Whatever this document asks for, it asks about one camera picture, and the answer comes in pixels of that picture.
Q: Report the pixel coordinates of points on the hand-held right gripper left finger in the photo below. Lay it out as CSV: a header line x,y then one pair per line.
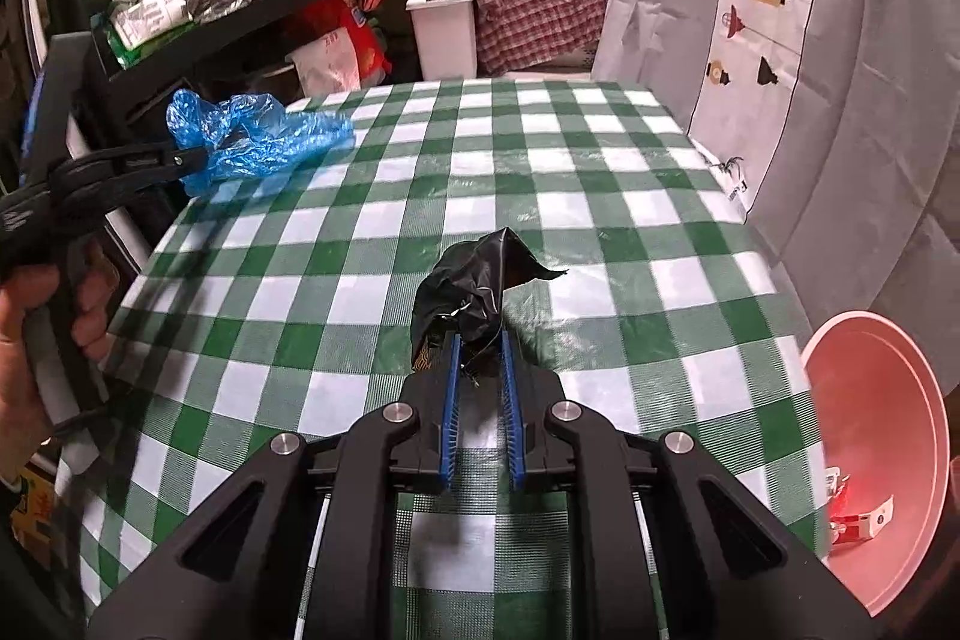
x,y
450,415

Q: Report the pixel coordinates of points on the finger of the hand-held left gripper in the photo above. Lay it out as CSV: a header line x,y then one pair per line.
x,y
142,166

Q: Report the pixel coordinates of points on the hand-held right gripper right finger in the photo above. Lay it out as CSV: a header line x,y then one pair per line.
x,y
514,415

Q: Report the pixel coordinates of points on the blue plastic bag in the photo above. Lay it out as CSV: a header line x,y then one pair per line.
x,y
255,138

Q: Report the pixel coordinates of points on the black plastic bag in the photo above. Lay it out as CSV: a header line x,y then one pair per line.
x,y
472,280

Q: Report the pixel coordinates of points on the red white wrapper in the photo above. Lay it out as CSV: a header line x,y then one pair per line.
x,y
855,524

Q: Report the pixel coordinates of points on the pink plastic bucket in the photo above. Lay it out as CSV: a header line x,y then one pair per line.
x,y
885,400

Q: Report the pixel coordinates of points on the person's left hand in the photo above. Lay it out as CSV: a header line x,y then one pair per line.
x,y
19,347

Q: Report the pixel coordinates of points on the green white packet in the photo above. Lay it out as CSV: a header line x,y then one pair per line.
x,y
150,25

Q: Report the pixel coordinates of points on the green checkered tablecloth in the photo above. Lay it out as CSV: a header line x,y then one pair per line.
x,y
600,235

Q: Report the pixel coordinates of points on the red white plastic bag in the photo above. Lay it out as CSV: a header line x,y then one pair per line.
x,y
337,48

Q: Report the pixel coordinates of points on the yellow printed box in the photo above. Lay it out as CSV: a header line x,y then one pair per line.
x,y
34,509

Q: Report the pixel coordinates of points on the white pedal bin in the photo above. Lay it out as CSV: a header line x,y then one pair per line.
x,y
446,33

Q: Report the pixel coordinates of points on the grey deer print curtain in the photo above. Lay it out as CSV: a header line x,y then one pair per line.
x,y
847,160

